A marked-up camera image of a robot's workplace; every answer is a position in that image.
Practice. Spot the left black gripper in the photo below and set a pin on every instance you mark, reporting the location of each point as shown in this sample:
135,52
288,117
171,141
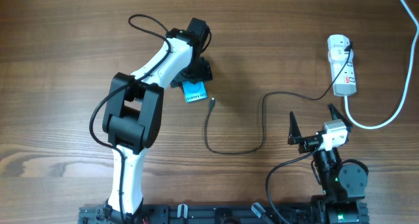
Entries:
203,74

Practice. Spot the white power strip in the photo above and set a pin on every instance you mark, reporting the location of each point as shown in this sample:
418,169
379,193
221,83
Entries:
340,56

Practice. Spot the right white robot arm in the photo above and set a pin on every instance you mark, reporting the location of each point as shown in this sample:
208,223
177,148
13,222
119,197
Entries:
343,181

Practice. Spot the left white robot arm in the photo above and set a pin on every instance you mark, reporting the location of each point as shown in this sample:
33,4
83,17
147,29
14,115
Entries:
133,109

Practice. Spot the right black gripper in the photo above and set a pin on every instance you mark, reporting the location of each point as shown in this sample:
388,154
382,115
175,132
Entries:
309,143

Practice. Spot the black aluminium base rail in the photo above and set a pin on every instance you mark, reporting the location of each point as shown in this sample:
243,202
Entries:
292,212

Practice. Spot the blue Galaxy smartphone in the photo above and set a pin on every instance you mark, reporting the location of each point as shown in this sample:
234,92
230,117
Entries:
194,92

